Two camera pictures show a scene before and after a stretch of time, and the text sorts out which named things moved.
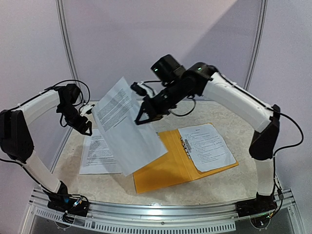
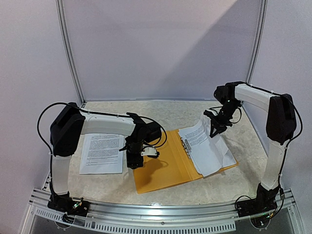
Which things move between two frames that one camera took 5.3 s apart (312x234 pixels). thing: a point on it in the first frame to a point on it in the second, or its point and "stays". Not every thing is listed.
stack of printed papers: x=97 y=157 stays
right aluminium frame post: x=258 y=45 stays
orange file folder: x=173 y=167 stays
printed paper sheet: x=133 y=145 to x=199 y=132
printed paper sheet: x=208 y=150 stays
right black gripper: x=153 y=107 to x=217 y=121
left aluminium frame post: x=60 y=6 stays
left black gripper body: x=75 y=122 to x=132 y=149
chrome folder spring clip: x=186 y=147 stays
